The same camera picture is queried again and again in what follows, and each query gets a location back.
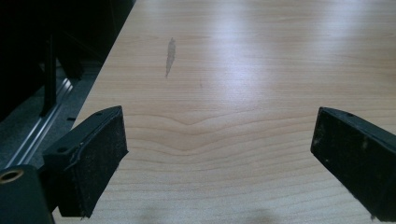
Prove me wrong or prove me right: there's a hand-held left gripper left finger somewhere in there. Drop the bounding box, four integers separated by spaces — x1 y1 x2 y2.
42 105 130 218

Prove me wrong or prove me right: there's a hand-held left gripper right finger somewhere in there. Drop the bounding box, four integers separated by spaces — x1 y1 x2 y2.
310 106 396 223

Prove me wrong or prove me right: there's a silver floor rail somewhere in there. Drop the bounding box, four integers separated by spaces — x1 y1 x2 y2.
5 77 75 170

